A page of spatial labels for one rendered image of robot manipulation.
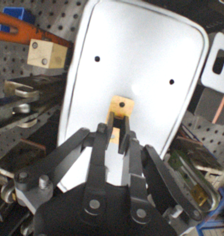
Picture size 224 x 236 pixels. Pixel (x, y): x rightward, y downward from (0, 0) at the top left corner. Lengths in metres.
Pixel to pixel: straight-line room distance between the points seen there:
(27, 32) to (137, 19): 0.16
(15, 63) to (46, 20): 0.22
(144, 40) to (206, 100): 0.17
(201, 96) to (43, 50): 0.28
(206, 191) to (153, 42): 0.25
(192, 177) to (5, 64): 0.76
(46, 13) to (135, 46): 0.47
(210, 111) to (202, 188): 0.15
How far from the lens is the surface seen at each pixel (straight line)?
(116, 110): 0.23
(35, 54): 0.21
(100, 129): 0.16
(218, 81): 0.30
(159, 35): 0.25
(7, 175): 0.33
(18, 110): 0.22
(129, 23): 0.25
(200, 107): 0.31
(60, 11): 0.63
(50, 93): 0.27
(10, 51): 0.72
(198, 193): 0.26
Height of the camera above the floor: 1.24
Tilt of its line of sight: 70 degrees down
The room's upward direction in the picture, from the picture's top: 170 degrees counter-clockwise
